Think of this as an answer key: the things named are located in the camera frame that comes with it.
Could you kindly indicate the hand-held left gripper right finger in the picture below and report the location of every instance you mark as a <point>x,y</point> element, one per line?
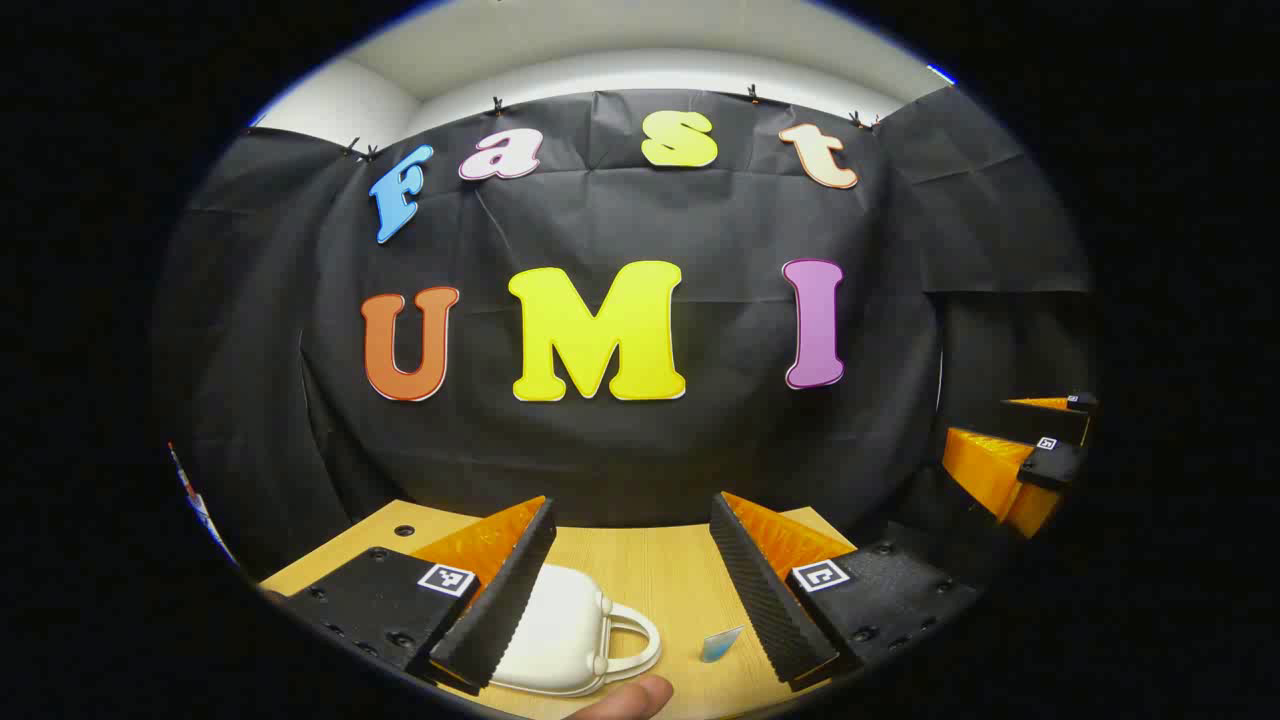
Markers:
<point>760,600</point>

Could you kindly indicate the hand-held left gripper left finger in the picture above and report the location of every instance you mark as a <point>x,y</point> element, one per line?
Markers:
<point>510,600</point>

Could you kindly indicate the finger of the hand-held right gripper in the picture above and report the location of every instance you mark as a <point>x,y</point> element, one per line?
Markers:
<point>1050,465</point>
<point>1050,420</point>

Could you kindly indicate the white suitcase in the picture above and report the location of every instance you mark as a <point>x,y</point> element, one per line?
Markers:
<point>560,630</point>

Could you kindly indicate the white and blue cream tube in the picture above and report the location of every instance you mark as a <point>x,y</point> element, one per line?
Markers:
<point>720,647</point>

